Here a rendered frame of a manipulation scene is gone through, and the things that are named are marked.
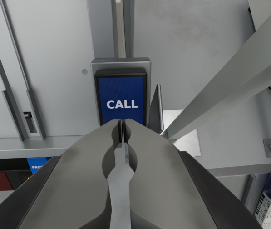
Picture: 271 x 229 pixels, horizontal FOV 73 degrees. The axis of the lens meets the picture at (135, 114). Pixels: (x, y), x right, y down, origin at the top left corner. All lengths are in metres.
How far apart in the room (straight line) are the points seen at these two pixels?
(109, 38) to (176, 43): 1.04
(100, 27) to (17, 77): 0.10
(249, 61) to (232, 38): 1.00
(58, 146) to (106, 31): 0.13
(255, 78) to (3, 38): 0.32
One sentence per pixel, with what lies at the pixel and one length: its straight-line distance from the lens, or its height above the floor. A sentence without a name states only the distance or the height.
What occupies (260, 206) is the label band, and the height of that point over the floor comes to 0.77.
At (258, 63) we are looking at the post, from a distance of 0.33.
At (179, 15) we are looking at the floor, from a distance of 1.34.
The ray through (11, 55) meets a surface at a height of 0.78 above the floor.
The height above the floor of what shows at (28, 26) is 0.80.
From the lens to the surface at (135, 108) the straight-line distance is 0.15.
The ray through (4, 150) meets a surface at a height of 0.74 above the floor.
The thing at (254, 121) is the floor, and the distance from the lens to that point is 1.16.
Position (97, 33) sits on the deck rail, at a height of 0.81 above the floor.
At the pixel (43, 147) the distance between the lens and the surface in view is 0.22.
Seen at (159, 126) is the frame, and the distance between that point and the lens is 0.19.
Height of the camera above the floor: 0.93
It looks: 74 degrees down
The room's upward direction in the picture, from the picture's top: 4 degrees clockwise
